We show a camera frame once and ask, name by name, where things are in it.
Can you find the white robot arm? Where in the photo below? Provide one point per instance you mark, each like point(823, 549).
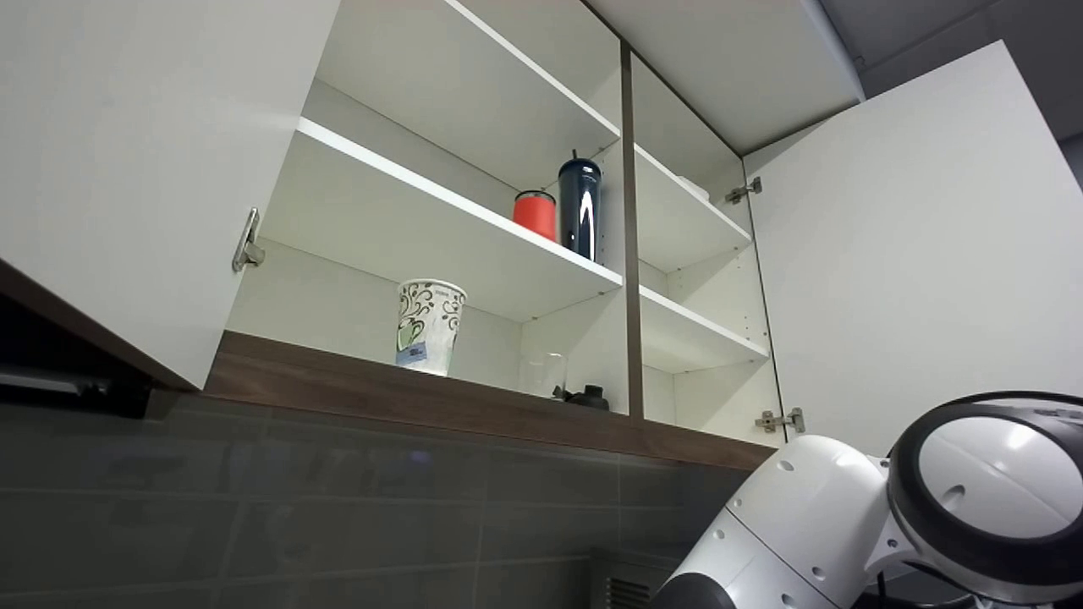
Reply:
point(982, 490)

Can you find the red cup on shelf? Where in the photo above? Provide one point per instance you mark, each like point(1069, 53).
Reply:
point(538, 212)

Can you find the small black object in cupboard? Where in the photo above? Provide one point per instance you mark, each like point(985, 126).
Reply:
point(589, 397)

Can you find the patterned paper cup in cupboard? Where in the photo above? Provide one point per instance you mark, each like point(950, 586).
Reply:
point(429, 327)

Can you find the white cupboard door by robot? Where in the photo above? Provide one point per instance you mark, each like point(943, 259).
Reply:
point(922, 244)

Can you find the white cupboard door far side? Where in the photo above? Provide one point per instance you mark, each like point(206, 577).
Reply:
point(136, 144)

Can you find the dark blue tumbler bottle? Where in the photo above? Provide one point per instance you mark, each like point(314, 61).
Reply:
point(580, 198)

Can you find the white wall cupboard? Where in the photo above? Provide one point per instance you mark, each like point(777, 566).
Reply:
point(430, 117)

